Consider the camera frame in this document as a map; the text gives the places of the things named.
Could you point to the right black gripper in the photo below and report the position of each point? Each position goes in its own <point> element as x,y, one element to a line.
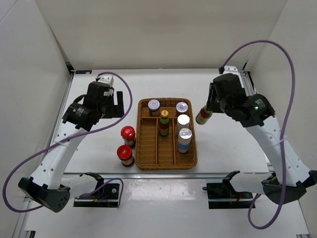
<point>210,105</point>

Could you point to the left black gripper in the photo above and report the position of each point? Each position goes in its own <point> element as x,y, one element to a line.
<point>115,109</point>

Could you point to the yellow-cap chili bottle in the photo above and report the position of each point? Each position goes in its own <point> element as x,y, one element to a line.
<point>203,116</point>
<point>164,123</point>

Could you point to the white-lid spice jar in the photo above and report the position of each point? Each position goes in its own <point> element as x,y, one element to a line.
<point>182,108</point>
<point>154,107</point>

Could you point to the silver-cap pepper shaker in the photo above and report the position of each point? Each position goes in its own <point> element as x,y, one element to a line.
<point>184,140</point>
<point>183,121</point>

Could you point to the red-lid sauce jar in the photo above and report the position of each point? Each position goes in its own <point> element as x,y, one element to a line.
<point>129,136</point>
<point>125,155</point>

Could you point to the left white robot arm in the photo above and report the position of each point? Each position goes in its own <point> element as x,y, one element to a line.
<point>45,185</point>

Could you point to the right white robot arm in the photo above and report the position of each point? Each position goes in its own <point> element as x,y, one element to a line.
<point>257,116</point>

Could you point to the brown wicker divided basket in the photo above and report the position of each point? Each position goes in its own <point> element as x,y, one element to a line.
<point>154,152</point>

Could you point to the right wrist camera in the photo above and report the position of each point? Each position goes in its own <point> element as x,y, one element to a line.
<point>228,69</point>

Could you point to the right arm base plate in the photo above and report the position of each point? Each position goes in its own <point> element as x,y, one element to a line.
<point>220,197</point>

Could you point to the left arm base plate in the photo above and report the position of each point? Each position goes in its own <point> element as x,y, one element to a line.
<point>108,195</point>

